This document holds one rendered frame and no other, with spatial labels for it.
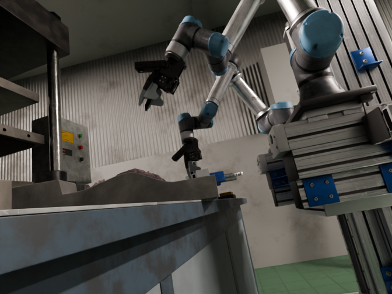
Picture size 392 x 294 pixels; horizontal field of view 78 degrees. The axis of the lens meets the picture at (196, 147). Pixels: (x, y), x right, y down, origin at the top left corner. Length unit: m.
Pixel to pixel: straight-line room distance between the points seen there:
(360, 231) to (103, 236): 0.98
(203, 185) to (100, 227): 0.38
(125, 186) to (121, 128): 3.11
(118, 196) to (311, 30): 0.69
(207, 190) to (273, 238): 2.66
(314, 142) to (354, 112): 0.16
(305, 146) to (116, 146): 3.11
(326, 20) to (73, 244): 0.80
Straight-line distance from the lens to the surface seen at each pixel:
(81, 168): 1.73
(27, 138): 1.43
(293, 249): 3.29
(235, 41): 1.04
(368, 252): 1.13
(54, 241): 0.22
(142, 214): 0.33
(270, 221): 3.21
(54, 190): 0.70
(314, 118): 0.86
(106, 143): 3.76
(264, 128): 1.52
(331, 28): 0.84
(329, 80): 0.93
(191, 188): 0.61
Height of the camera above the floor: 0.78
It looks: 14 degrees up
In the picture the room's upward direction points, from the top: 10 degrees counter-clockwise
